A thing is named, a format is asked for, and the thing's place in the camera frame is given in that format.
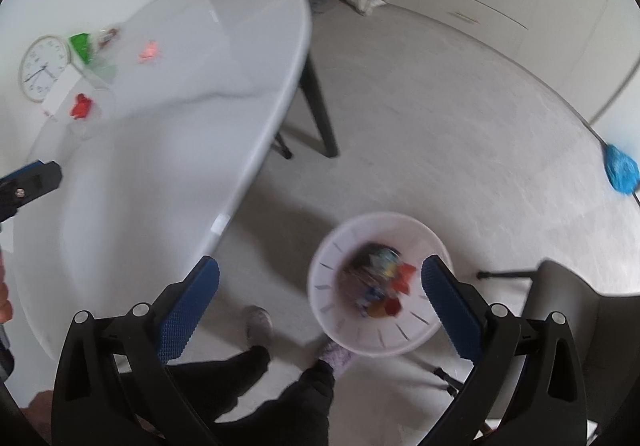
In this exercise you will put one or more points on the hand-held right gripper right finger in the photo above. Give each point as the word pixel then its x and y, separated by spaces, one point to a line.
pixel 451 311

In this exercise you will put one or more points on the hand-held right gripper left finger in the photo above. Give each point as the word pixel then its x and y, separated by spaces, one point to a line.
pixel 190 311

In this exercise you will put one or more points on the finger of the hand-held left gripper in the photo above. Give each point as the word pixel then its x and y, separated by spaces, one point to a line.
pixel 35 182

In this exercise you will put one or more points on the pile of mixed wrappers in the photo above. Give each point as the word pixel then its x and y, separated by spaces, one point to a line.
pixel 380 276

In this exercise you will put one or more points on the white plastic trash bin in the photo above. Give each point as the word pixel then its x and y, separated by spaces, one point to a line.
pixel 330 288

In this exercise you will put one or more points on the person's left forearm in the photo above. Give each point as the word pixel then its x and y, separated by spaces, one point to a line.
pixel 39 418

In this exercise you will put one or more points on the person's left hand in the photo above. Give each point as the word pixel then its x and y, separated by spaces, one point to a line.
pixel 4 303

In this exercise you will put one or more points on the grey slipper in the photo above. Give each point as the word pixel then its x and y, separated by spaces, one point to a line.
pixel 259 326
pixel 337 356

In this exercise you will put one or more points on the crumpled red wrapper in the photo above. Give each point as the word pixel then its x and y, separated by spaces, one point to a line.
pixel 81 106

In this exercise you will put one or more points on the white box with red label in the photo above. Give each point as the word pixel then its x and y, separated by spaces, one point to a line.
pixel 62 90

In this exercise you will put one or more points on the light grey chair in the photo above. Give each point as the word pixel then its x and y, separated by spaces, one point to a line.
pixel 565 288

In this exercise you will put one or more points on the person's right leg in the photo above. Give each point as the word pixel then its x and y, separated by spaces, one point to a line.
pixel 295 401

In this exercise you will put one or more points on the green snack packet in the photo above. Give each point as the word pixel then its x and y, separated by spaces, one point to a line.
pixel 81 48

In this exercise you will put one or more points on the small red print wrapper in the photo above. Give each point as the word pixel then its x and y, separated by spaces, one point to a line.
pixel 109 36

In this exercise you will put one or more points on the pink candy wrapper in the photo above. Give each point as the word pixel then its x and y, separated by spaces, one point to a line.
pixel 149 51

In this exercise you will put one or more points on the black table leg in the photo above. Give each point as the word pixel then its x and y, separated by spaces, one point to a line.
pixel 320 110
pixel 283 147

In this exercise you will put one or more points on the blue mop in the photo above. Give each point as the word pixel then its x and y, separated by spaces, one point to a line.
pixel 621 170

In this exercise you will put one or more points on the white round wall clock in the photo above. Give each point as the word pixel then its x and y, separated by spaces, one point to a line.
pixel 45 68

